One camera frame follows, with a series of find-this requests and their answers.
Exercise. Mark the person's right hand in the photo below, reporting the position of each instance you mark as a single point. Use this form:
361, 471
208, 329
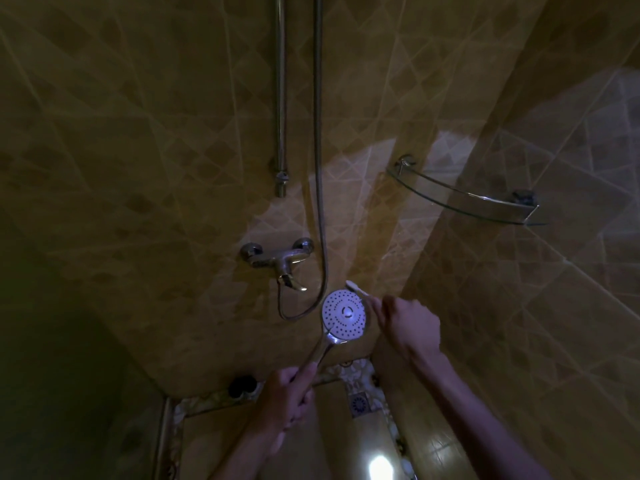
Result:
410, 327

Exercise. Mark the person's left hand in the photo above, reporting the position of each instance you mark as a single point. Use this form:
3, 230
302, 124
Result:
280, 402

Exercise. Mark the person's right fingers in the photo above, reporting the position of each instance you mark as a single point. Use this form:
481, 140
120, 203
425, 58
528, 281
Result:
382, 312

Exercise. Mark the person's left thumb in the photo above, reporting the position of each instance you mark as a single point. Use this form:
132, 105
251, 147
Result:
304, 368

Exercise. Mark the white toothbrush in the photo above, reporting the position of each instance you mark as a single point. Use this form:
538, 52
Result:
357, 288

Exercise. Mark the chrome handheld shower head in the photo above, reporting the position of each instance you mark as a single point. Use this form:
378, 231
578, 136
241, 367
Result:
341, 315

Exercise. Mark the person's left forearm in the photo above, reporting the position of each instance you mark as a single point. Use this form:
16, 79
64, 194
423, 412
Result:
245, 457

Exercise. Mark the person's right forearm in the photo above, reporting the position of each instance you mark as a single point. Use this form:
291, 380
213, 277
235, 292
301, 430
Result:
472, 419

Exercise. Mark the dark round object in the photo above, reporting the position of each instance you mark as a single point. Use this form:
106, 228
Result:
243, 386

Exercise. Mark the square floor drain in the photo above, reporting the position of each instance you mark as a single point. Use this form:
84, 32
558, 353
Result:
359, 404

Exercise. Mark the chrome shower mixer tap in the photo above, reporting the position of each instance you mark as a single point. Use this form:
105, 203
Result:
277, 258

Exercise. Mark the glass corner shelf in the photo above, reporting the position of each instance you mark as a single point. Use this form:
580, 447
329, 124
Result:
470, 197

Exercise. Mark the chrome shower riser pipe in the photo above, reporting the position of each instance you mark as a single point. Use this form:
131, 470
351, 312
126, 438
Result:
281, 94

